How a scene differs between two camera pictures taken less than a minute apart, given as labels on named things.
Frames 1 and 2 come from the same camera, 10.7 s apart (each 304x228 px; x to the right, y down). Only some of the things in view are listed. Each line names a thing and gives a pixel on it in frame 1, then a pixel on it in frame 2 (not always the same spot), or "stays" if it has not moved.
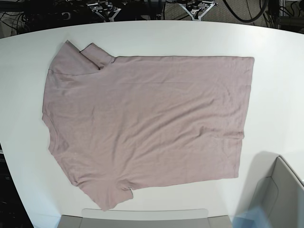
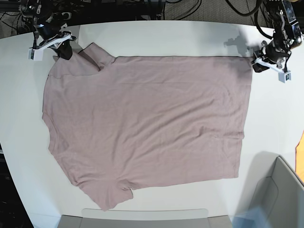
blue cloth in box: [254, 218] stays
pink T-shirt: [116, 123] stays
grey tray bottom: [145, 218] stays
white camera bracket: [197, 10] to [284, 76]
